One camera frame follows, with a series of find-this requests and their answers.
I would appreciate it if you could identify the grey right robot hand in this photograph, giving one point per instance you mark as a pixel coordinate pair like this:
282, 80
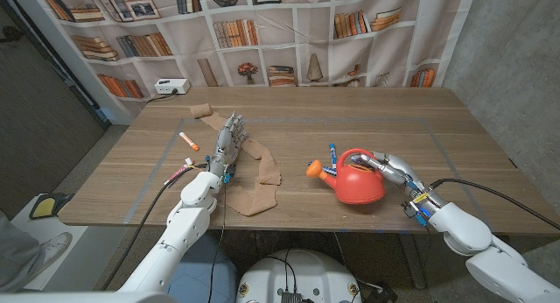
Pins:
400, 171

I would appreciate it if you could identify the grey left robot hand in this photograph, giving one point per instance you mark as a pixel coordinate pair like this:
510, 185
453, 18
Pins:
227, 143

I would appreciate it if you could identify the red watering can orange spout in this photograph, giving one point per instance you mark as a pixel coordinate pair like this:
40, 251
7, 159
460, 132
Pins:
354, 185

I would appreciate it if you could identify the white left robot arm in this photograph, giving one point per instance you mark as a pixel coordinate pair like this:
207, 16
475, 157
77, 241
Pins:
188, 220

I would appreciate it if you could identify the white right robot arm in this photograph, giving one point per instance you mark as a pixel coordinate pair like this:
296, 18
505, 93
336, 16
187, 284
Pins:
464, 233

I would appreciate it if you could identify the tan adhesive wrap strip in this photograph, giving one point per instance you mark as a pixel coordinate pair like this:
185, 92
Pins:
251, 200

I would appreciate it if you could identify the orange marker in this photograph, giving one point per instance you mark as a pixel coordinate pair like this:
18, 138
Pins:
188, 140

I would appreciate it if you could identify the red marker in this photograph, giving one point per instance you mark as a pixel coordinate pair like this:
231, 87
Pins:
179, 173

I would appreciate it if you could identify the light blue marker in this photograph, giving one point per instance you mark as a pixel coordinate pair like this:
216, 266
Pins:
333, 150

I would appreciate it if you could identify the white power strip box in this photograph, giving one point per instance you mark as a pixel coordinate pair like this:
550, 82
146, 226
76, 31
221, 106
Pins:
170, 86

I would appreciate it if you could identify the grey table leg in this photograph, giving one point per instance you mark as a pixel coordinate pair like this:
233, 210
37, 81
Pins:
413, 263

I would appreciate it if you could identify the blue grey base cover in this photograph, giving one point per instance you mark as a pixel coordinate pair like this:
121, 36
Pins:
197, 272

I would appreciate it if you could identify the printed bookshelf backdrop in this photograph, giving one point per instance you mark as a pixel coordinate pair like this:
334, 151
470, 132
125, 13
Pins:
306, 31

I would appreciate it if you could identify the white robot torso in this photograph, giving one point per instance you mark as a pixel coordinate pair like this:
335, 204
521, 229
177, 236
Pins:
306, 276

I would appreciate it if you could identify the white floor board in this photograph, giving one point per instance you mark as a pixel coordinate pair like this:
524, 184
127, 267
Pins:
74, 250

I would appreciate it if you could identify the dark perforated panel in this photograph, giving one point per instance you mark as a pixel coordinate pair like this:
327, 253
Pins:
35, 119

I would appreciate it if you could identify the yellow black foot pedal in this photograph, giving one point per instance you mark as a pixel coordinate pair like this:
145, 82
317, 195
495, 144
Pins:
44, 206

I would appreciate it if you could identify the person in grey trousers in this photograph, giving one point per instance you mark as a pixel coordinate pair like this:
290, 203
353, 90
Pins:
17, 259

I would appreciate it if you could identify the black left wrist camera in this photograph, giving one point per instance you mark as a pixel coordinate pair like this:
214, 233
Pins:
229, 172

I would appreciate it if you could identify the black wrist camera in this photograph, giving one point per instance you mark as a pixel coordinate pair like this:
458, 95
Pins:
229, 172
413, 211

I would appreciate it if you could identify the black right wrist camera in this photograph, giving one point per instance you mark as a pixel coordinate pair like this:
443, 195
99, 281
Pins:
413, 211

